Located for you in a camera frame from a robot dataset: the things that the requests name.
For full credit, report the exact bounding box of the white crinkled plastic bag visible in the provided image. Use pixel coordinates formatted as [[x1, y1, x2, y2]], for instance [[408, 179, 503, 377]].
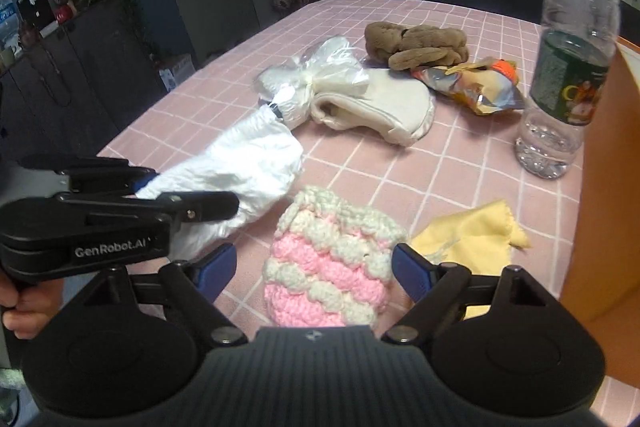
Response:
[[137, 36, 369, 260]]

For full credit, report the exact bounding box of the pink white crochet pouch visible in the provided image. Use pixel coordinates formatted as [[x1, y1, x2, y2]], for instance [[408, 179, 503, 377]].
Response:
[[262, 186, 407, 327]]

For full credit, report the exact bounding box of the white cream cloth mitt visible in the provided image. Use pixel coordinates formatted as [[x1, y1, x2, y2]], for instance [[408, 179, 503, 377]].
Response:
[[310, 68, 436, 148]]

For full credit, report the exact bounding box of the gold foil snack bag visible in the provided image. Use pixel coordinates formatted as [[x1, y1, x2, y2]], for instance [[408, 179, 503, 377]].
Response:
[[411, 57, 525, 116]]

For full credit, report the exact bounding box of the person left hand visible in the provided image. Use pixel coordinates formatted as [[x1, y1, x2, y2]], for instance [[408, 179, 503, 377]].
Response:
[[0, 272, 64, 339]]

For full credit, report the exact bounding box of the pink checkered tablecloth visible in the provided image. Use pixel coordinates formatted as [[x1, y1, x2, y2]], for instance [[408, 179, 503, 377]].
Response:
[[94, 0, 640, 427]]

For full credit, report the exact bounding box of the white carton on floor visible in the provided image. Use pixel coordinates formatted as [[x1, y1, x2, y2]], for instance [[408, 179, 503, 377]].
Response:
[[157, 54, 195, 92]]

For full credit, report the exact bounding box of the orange cardboard box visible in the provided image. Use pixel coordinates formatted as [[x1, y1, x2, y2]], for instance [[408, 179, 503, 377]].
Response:
[[561, 38, 639, 387]]

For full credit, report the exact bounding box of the brown plush toy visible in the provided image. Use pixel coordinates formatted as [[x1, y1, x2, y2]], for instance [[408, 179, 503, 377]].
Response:
[[364, 22, 469, 71]]

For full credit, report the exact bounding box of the clear plastic water bottle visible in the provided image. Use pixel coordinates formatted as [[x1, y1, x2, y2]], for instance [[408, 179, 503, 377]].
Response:
[[514, 0, 620, 180]]

